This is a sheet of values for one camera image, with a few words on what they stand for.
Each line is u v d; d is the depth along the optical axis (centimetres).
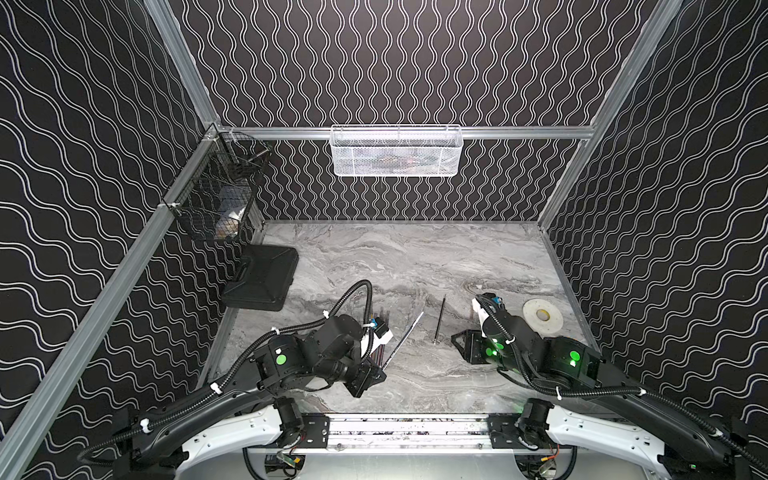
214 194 92
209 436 52
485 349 59
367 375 56
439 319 95
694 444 41
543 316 95
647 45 75
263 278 97
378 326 59
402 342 87
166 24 70
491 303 60
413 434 76
